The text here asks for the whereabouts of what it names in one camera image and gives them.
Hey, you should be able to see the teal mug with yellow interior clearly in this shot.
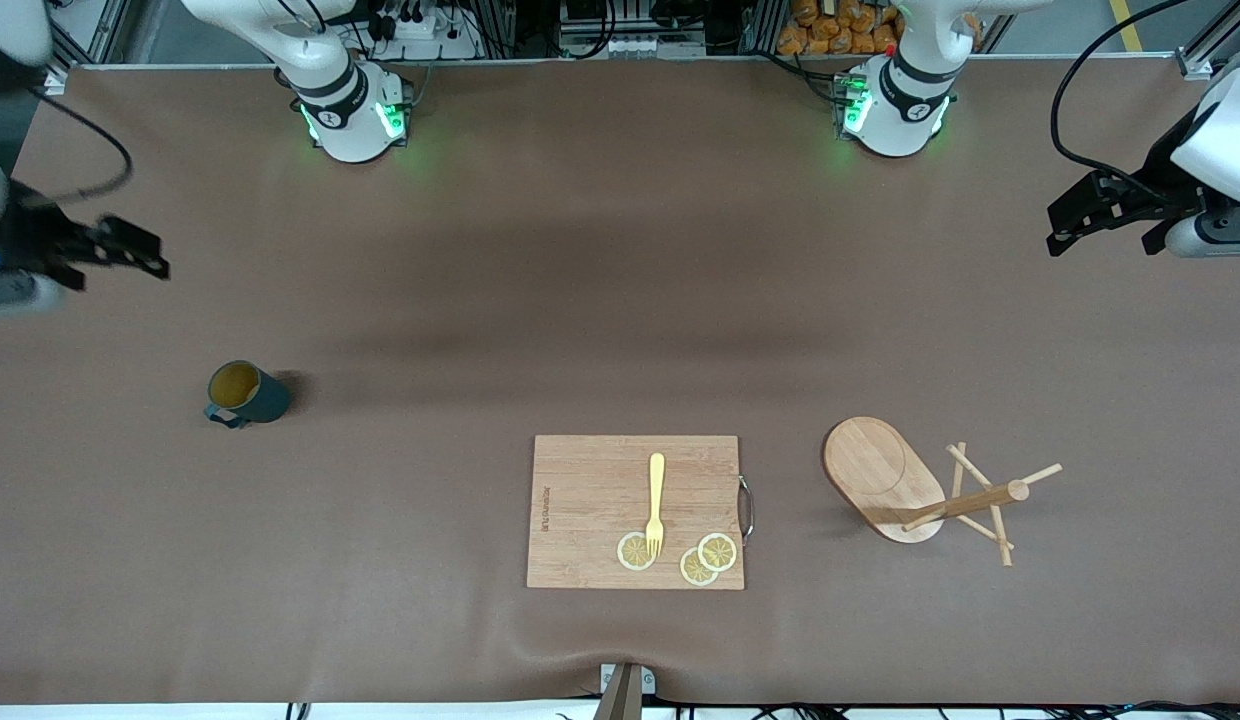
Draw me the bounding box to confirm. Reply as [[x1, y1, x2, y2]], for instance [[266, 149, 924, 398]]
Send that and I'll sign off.
[[203, 360, 292, 431]]

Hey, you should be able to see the wooden mug rack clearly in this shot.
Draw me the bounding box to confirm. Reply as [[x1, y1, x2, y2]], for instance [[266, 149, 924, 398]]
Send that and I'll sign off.
[[822, 416, 1064, 569]]

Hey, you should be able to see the orange snack pile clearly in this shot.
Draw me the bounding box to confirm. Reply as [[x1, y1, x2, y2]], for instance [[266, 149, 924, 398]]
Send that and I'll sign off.
[[777, 0, 906, 57]]

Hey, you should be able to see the table cover mat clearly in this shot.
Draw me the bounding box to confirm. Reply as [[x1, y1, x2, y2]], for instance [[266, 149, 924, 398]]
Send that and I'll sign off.
[[0, 55, 1240, 706]]

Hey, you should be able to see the white power strip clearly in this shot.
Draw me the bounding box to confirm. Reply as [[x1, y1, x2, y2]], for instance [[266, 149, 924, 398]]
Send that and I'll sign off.
[[375, 10, 481, 59]]

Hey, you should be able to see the grey socket strip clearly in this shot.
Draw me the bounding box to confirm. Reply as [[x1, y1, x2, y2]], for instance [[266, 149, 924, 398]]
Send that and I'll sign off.
[[558, 35, 708, 59]]

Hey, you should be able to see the yellow plastic fork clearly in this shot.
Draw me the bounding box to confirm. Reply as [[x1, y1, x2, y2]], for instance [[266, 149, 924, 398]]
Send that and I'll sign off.
[[645, 452, 668, 559]]

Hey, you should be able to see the wooden cutting board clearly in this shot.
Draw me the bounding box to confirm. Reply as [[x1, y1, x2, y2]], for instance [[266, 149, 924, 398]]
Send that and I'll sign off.
[[526, 434, 756, 591]]

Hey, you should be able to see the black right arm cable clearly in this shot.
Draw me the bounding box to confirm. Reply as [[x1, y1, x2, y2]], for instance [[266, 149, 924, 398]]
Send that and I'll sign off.
[[25, 85, 134, 204]]

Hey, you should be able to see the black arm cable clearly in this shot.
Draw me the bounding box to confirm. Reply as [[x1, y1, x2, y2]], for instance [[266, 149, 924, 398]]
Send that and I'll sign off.
[[25, 85, 134, 204], [1050, 0, 1196, 196]]

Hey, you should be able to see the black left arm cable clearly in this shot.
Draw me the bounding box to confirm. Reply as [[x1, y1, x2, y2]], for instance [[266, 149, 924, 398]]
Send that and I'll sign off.
[[1050, 0, 1196, 196]]

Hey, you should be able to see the aluminium frame post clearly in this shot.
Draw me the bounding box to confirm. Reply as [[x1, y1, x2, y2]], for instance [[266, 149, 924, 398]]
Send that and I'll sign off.
[[45, 0, 141, 71], [1175, 0, 1240, 81]]

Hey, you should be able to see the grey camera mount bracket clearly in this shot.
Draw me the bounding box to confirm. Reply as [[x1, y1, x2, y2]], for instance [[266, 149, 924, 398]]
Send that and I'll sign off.
[[592, 662, 658, 720]]

